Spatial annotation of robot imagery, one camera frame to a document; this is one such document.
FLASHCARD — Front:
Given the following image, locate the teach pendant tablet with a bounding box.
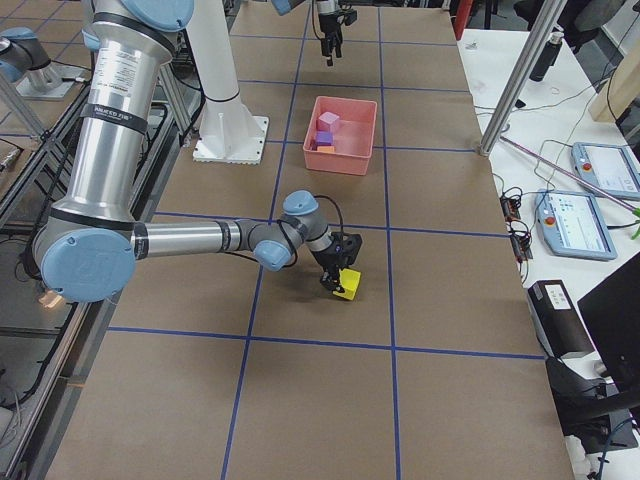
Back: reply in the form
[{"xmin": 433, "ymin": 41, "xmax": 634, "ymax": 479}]
[
  {"xmin": 571, "ymin": 142, "xmax": 639, "ymax": 201},
  {"xmin": 535, "ymin": 189, "xmax": 618, "ymax": 261}
]

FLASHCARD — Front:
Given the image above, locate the yellow foam block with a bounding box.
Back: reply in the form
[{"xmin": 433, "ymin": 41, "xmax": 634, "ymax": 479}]
[{"xmin": 333, "ymin": 268, "xmax": 361, "ymax": 301}]

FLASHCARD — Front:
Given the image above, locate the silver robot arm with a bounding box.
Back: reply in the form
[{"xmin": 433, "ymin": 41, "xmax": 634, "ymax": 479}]
[
  {"xmin": 270, "ymin": 0, "xmax": 350, "ymax": 66},
  {"xmin": 32, "ymin": 1, "xmax": 348, "ymax": 303}
]

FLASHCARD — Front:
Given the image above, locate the black cardboard box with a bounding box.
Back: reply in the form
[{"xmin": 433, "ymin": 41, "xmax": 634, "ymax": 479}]
[{"xmin": 527, "ymin": 279, "xmax": 595, "ymax": 360}]

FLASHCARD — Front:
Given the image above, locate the pink plastic bin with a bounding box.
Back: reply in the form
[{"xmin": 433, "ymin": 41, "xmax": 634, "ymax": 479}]
[{"xmin": 303, "ymin": 96, "xmax": 377, "ymax": 176}]

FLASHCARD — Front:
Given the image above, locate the black monitor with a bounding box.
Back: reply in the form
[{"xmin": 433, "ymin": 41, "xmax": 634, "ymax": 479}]
[{"xmin": 578, "ymin": 254, "xmax": 639, "ymax": 390}]

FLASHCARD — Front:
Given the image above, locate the purple foam block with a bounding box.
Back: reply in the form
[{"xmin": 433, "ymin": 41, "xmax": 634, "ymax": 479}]
[{"xmin": 314, "ymin": 130, "xmax": 334, "ymax": 149}]

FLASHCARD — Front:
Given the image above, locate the aluminium frame post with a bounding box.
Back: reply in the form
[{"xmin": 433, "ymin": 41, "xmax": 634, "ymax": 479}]
[{"xmin": 477, "ymin": 0, "xmax": 567, "ymax": 157}]

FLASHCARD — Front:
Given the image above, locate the far teach pendant tablet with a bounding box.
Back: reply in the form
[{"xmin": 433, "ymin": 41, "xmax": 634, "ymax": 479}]
[{"xmin": 571, "ymin": 142, "xmax": 639, "ymax": 201}]

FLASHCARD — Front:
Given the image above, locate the pink foam block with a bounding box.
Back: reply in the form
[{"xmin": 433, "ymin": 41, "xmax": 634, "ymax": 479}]
[{"xmin": 316, "ymin": 111, "xmax": 341, "ymax": 133}]

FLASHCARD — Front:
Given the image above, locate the near teach pendant tablet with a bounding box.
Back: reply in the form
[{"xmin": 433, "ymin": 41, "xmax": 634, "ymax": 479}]
[{"xmin": 535, "ymin": 189, "xmax": 618, "ymax": 261}]

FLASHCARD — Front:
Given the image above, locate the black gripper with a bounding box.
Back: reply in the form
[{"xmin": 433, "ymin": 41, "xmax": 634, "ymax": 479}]
[
  {"xmin": 315, "ymin": 245, "xmax": 345, "ymax": 296},
  {"xmin": 319, "ymin": 13, "xmax": 342, "ymax": 58}
]

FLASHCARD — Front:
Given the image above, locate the long metal grabber stick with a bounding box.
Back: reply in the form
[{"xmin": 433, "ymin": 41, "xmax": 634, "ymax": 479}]
[{"xmin": 499, "ymin": 124, "xmax": 640, "ymax": 236}]

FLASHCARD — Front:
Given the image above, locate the black water bottle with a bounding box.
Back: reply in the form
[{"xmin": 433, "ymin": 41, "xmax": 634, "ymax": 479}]
[{"xmin": 529, "ymin": 31, "xmax": 564, "ymax": 82}]

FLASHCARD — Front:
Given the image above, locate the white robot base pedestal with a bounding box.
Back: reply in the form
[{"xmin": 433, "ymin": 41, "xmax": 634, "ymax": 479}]
[{"xmin": 187, "ymin": 1, "xmax": 269, "ymax": 165}]

